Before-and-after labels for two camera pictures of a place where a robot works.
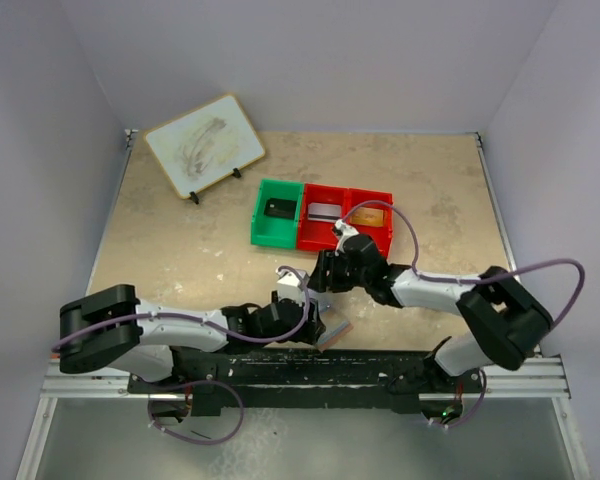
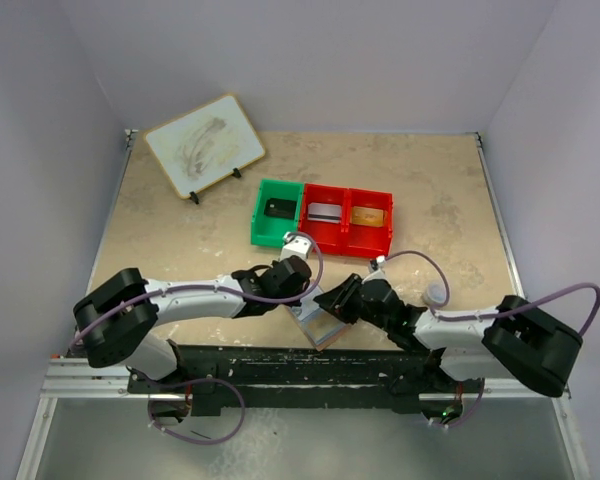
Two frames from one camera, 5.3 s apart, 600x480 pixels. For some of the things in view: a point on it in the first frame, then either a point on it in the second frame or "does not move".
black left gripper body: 306,331 → 289,295
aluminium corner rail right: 495,206 does not move
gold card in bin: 367,216 does not move
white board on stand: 205,144 does not move
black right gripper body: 342,277 → 349,305
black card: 280,208 does not move
